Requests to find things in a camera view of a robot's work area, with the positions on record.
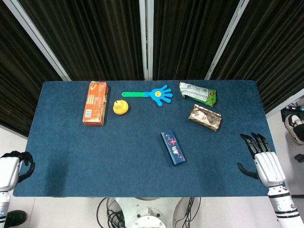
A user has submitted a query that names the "blue hand clapper toy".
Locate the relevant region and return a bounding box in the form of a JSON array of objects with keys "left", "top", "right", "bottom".
[{"left": 121, "top": 84, "right": 173, "bottom": 107}]

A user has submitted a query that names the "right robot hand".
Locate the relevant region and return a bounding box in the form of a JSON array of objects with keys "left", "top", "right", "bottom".
[{"left": 237, "top": 132, "right": 286, "bottom": 190}]

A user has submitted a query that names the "white frame post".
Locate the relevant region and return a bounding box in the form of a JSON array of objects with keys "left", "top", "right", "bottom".
[
  {"left": 4, "top": 0, "right": 71, "bottom": 82},
  {"left": 205, "top": 0, "right": 250, "bottom": 81},
  {"left": 139, "top": 0, "right": 154, "bottom": 81}
]

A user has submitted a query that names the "dark pleated curtain panel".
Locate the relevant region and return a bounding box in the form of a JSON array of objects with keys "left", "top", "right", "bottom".
[
  {"left": 0, "top": 0, "right": 64, "bottom": 137},
  {"left": 19, "top": 0, "right": 145, "bottom": 81},
  {"left": 153, "top": 0, "right": 238, "bottom": 81},
  {"left": 210, "top": 0, "right": 304, "bottom": 114}
]

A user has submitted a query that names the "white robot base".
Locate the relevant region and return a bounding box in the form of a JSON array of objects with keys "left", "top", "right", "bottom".
[{"left": 108, "top": 197, "right": 190, "bottom": 228}]

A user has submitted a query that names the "dark floor equipment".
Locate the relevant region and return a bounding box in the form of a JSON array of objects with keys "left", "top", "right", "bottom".
[{"left": 281, "top": 101, "right": 304, "bottom": 119}]

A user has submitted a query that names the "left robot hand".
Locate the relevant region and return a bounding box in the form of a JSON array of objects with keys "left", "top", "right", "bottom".
[{"left": 0, "top": 151, "right": 36, "bottom": 192}]

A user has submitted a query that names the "orange carton box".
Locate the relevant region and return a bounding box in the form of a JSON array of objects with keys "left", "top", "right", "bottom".
[{"left": 82, "top": 80, "right": 109, "bottom": 126}]

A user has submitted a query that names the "gold foil snack bag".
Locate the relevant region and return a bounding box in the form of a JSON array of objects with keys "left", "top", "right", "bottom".
[{"left": 188, "top": 104, "right": 223, "bottom": 133}]

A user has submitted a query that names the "green snack bag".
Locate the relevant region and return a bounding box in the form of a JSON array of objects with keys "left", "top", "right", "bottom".
[{"left": 179, "top": 81, "right": 218, "bottom": 108}]

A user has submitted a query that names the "dark shoe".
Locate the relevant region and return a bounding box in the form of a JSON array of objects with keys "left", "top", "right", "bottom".
[{"left": 4, "top": 210, "right": 28, "bottom": 228}]

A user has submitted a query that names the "blue glasses case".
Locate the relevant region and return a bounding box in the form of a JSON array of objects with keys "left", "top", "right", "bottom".
[{"left": 160, "top": 129, "right": 187, "bottom": 166}]

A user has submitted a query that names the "blue table mat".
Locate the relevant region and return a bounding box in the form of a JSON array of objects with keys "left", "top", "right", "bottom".
[{"left": 12, "top": 80, "right": 289, "bottom": 198}]

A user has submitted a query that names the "yellow toy pear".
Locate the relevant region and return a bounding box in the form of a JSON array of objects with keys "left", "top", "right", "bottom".
[{"left": 112, "top": 99, "right": 130, "bottom": 116}]

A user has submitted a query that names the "black and white sneaker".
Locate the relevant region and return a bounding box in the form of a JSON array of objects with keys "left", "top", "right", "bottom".
[{"left": 284, "top": 114, "right": 304, "bottom": 145}]

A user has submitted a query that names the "black cable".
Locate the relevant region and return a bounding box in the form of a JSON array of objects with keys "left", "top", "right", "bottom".
[
  {"left": 174, "top": 197, "right": 202, "bottom": 228},
  {"left": 96, "top": 197, "right": 124, "bottom": 228}
]

